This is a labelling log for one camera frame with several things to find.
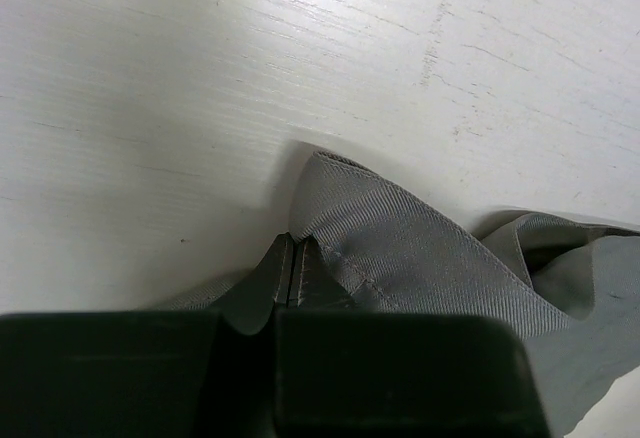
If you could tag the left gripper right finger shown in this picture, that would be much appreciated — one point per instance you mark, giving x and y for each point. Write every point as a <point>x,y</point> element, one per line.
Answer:
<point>342,371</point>

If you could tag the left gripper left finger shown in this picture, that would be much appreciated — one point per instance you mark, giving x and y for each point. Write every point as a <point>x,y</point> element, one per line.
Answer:
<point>187,373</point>

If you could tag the grey pleated skirt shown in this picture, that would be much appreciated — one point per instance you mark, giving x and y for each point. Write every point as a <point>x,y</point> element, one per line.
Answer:
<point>569,291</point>

